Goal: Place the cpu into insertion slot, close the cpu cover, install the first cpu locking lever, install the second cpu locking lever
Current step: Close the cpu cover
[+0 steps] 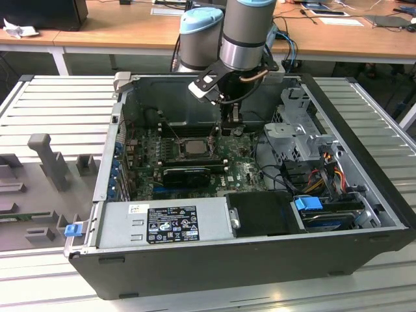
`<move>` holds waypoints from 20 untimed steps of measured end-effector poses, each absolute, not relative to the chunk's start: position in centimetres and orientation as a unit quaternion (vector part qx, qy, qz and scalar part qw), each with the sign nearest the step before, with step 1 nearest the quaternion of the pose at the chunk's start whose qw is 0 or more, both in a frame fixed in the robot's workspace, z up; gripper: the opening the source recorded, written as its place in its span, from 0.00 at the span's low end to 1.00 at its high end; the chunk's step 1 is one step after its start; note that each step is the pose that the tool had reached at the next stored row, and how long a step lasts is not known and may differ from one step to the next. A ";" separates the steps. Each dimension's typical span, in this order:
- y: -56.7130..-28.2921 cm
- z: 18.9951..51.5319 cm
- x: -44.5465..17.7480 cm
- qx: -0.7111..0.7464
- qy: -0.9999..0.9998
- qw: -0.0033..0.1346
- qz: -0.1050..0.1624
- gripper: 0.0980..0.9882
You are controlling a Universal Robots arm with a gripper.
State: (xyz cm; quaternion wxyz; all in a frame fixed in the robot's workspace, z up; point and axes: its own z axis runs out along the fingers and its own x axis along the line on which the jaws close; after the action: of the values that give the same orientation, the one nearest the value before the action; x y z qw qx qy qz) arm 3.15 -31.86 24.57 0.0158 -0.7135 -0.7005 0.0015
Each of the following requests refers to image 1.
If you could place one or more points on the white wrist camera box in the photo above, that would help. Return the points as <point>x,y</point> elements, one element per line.
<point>196,88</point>

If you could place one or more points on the silver power supply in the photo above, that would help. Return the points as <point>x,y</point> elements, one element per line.
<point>113,227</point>

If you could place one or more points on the grey metal drive cage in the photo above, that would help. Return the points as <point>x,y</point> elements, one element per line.
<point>282,133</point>

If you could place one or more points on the black box on desk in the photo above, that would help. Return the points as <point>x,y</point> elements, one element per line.
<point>42,13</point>

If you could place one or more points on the blue case latch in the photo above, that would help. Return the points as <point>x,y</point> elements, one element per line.
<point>73,230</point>

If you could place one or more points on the green motherboard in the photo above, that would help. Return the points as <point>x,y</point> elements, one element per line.
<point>234,175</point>

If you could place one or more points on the green RAM stick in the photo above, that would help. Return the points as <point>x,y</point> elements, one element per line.
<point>19,218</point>

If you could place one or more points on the grey power strip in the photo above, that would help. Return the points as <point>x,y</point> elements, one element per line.
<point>165,11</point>

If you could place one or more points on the black graphics card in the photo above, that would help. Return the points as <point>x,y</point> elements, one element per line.
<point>185,178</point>

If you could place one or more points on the crumpled white paper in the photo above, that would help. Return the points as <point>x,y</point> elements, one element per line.
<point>19,31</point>

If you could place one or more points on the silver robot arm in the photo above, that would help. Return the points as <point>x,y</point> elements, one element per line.
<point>247,32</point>

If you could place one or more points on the dark flat tablet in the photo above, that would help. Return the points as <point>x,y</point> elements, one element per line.
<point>386,21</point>

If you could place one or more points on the silver square CPU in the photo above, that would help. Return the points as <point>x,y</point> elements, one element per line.
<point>196,146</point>

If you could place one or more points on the black PC case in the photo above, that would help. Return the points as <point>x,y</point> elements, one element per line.
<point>227,273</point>

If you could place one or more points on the flat phone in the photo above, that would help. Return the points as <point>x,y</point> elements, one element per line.
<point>328,12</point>

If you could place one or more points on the wooden desk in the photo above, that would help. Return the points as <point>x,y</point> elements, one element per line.
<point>113,29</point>

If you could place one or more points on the grey parts rack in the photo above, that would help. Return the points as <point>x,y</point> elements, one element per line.
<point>32,195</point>

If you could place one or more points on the pale blue teach pendant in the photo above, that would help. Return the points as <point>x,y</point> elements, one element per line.
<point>271,45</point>

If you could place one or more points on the white paper sheet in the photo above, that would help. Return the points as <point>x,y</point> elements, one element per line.
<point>341,21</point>

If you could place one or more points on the hard disk in blue carrier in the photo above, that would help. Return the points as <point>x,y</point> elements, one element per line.
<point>307,204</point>

